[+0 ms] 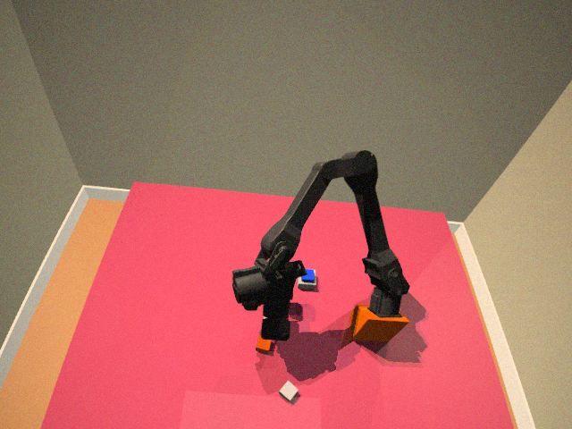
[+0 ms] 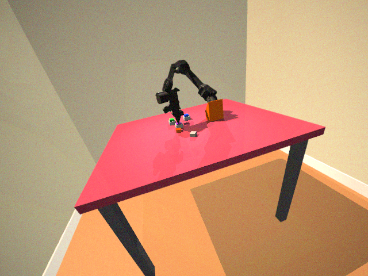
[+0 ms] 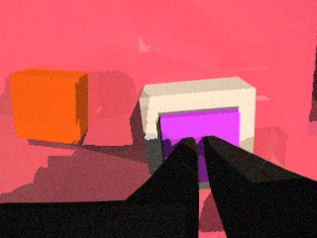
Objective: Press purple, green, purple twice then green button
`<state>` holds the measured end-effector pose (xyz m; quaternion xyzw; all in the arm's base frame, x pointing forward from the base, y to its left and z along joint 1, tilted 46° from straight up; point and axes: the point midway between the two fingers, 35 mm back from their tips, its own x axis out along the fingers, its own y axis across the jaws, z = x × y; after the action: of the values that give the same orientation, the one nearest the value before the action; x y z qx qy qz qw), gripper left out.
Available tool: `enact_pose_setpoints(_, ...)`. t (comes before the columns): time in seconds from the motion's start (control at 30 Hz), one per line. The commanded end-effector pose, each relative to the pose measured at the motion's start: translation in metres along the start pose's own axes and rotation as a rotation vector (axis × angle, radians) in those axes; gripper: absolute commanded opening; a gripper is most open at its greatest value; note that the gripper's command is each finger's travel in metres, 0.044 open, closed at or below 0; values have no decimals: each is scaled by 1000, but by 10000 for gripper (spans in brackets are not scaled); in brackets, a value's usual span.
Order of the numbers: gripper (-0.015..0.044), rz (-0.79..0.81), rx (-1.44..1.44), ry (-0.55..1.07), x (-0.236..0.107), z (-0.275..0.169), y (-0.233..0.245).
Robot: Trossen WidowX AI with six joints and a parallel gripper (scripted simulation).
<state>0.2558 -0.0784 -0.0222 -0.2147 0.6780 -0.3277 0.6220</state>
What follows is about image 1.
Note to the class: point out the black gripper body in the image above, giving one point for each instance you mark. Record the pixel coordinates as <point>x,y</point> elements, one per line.
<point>275,329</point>

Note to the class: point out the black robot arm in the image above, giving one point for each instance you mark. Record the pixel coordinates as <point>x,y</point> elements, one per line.
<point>280,243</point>

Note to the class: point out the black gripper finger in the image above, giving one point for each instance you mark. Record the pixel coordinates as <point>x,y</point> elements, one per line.
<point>265,313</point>

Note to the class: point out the blue button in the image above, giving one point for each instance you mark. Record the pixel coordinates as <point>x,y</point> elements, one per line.
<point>308,281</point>

